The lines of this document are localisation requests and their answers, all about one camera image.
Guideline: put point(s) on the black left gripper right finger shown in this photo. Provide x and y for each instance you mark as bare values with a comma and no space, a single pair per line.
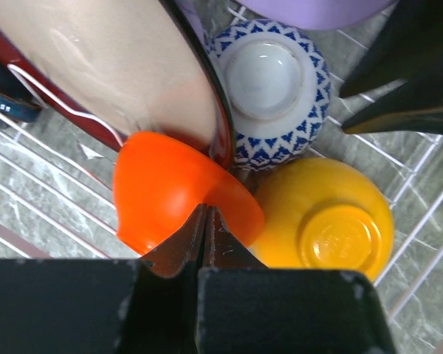
244,307

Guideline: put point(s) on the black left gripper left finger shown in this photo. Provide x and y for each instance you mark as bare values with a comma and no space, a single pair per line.
145,305

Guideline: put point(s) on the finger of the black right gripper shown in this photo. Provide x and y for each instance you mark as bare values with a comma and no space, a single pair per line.
411,39
415,106

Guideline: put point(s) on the lavender plate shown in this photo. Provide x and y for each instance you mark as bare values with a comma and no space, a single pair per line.
310,13

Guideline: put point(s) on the orange-yellow bowl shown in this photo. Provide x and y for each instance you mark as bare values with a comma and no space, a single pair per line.
322,213

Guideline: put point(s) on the red-orange bowl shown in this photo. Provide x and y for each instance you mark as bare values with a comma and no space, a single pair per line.
158,181

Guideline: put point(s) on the red white patterned bowl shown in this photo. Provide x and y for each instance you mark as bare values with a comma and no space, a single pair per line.
279,88

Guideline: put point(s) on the dark red rimmed plate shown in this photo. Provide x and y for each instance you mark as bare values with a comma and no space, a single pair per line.
117,67

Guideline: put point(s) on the dark blue ceramic mug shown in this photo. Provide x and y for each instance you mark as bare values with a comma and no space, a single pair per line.
16,103

